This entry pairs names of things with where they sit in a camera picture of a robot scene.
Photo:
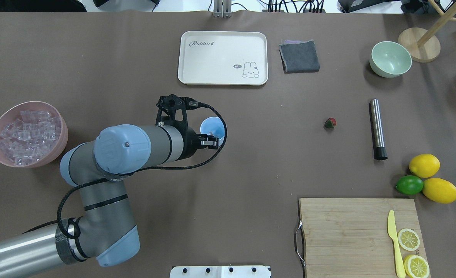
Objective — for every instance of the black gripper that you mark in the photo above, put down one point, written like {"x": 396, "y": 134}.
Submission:
{"x": 190, "y": 142}

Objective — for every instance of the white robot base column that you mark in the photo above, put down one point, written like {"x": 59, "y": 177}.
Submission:
{"x": 226, "y": 271}

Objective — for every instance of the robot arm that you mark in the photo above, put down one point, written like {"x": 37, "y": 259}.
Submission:
{"x": 97, "y": 169}

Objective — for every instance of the light blue plastic cup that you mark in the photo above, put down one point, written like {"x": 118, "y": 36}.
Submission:
{"x": 213, "y": 126}

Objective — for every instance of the pile of clear ice cubes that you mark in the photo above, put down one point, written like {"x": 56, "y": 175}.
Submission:
{"x": 30, "y": 137}

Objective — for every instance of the wooden cup tree stand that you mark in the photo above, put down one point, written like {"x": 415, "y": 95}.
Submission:
{"x": 422, "y": 45}

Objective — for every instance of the cream serving tray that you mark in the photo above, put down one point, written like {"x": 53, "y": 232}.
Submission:
{"x": 223, "y": 58}

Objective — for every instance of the red strawberry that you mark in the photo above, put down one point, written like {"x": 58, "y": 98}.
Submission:
{"x": 330, "y": 123}

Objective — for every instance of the grey folded cloth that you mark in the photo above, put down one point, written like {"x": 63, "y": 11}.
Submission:
{"x": 299, "y": 56}

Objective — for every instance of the wooden cutting board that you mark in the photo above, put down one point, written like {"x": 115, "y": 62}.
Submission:
{"x": 348, "y": 238}

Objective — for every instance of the steel muddler black tip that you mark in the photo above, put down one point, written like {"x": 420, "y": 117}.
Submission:
{"x": 379, "y": 148}

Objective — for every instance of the pink bowl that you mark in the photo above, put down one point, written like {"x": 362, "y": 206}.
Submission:
{"x": 13, "y": 112}

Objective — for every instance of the mint green bowl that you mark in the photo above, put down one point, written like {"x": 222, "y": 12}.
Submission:
{"x": 390, "y": 59}

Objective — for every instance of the green lime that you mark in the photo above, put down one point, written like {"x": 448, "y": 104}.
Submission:
{"x": 409, "y": 185}

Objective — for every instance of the yellow lemon near scoop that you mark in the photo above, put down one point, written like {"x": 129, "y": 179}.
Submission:
{"x": 424, "y": 165}

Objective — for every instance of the yellow plastic knife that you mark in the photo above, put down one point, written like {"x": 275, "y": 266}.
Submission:
{"x": 391, "y": 230}

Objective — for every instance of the lower lemon half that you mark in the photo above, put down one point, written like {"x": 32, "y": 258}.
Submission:
{"x": 416, "y": 266}

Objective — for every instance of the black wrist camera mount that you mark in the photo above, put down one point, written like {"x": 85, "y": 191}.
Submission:
{"x": 172, "y": 110}

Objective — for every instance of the aluminium frame post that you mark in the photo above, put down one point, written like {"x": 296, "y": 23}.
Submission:
{"x": 222, "y": 8}

